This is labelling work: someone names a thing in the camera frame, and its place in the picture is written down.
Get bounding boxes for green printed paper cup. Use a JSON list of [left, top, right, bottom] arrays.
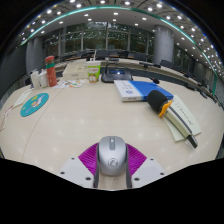
[[85, 60, 102, 84]]

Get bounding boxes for colourful printed leaflet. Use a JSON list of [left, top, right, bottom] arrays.
[[54, 79, 87, 89]]

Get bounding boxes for dark office chairs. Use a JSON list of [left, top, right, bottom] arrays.
[[63, 49, 214, 98]]

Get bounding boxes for white lidded ceramic mug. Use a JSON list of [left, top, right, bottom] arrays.
[[38, 69, 50, 89]]

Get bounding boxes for round teal mouse pad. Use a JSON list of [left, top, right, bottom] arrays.
[[20, 92, 50, 118]]

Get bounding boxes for cream paper notepad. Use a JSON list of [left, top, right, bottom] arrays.
[[163, 94, 202, 143]]

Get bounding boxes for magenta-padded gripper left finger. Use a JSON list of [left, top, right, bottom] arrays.
[[57, 143, 100, 189]]

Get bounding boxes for ceiling lights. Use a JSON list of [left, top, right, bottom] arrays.
[[19, 0, 224, 73]]

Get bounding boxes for red thermos bottle green band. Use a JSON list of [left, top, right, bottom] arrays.
[[44, 55, 58, 88]]

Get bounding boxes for black conference microphone unit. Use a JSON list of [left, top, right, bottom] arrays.
[[101, 66, 134, 83]]

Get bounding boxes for black foam handheld microphone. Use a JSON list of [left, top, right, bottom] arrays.
[[147, 89, 199, 149]]

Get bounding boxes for silver grey computer mouse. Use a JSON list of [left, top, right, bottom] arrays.
[[96, 135, 129, 177]]

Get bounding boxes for long curved conference table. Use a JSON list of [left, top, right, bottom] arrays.
[[54, 58, 214, 93]]

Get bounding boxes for blue and white book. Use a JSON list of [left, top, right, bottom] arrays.
[[113, 79, 174, 102]]

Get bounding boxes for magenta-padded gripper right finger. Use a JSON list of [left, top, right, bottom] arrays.
[[125, 143, 167, 189]]

